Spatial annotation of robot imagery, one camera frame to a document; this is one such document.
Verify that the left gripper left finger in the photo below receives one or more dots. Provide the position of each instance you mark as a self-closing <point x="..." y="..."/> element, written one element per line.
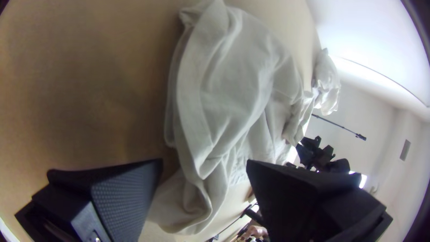
<point x="111" y="201"/>

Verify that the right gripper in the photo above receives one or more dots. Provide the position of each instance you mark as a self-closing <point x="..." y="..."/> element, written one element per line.
<point x="314" y="154"/>

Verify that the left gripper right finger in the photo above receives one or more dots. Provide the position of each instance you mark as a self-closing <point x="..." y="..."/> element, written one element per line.
<point x="302" y="205"/>

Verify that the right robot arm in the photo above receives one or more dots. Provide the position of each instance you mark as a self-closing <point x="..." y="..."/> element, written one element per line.
<point x="341" y="165"/>

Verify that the white t-shirt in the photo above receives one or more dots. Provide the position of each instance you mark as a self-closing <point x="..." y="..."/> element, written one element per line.
<point x="326" y="84"/>

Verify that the pale grey t-shirt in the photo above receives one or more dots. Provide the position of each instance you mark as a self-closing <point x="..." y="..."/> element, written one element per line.
<point x="228" y="101"/>

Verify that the black tripod stand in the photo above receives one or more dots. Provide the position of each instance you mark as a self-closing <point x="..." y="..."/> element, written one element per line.
<point x="339" y="127"/>

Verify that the grey wall plate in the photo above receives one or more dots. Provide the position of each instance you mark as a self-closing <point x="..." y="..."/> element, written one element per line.
<point x="405" y="150"/>

